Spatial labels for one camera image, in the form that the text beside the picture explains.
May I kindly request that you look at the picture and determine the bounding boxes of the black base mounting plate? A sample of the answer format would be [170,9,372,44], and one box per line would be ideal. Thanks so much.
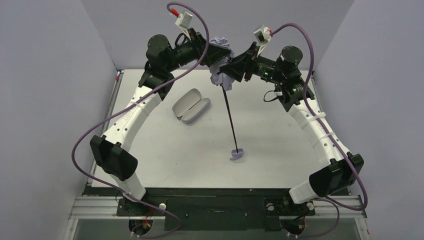
[83,186,332,234]

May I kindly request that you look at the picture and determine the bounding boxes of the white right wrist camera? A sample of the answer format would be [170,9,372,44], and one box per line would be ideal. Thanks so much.
[253,25,272,56]

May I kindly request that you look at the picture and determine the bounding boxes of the lavender umbrella case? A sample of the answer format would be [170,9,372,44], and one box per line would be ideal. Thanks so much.
[172,88,211,125]

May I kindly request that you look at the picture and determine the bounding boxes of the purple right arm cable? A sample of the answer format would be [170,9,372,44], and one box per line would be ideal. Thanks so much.
[269,22,369,239]

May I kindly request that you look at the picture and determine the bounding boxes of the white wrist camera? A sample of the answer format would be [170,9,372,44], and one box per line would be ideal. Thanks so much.
[253,25,272,56]
[171,8,193,40]

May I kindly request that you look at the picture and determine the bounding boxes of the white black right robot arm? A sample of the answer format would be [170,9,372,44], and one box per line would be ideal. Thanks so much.
[219,42,364,204]

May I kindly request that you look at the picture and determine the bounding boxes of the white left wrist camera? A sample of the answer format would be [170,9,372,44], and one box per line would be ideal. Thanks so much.
[171,8,193,40]

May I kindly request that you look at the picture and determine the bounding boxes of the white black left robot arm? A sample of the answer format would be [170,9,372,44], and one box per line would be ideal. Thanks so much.
[89,30,234,207]

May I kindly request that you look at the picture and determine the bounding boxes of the aluminium front mounting rail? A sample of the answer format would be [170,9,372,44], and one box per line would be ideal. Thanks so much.
[69,196,367,220]

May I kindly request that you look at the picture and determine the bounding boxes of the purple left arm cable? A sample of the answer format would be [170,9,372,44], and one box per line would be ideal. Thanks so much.
[71,1,211,240]

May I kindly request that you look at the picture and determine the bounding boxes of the lavender umbrella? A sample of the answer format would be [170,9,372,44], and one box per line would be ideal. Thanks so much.
[209,36,244,161]

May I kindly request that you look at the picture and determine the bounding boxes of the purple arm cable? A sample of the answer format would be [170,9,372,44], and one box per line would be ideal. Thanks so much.
[269,22,369,239]
[71,1,211,240]

